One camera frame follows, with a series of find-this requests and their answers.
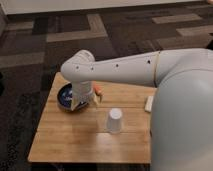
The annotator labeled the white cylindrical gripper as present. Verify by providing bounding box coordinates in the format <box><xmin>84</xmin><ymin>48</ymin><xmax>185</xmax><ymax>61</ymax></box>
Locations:
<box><xmin>71</xmin><ymin>81</ymin><xmax>93</xmax><ymax>111</ymax></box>

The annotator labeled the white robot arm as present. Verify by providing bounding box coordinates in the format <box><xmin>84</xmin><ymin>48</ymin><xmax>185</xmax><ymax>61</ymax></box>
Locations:
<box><xmin>60</xmin><ymin>48</ymin><xmax>213</xmax><ymax>171</ymax></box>

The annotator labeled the white eraser block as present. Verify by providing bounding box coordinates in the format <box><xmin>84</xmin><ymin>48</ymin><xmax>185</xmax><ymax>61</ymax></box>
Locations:
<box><xmin>145</xmin><ymin>96</ymin><xmax>154</xmax><ymax>112</ymax></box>

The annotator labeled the dark blue bowl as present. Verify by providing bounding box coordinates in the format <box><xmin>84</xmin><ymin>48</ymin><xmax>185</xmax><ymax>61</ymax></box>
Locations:
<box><xmin>56</xmin><ymin>82</ymin><xmax>90</xmax><ymax>113</ymax></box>

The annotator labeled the orange toy carrot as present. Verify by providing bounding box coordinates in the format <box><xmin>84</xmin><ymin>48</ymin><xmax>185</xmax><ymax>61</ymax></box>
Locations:
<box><xmin>93</xmin><ymin>83</ymin><xmax>103</xmax><ymax>102</ymax></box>

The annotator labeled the wooden folding table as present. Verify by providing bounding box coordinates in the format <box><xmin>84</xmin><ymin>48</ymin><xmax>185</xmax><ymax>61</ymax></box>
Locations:
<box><xmin>28</xmin><ymin>74</ymin><xmax>155</xmax><ymax>163</ymax></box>

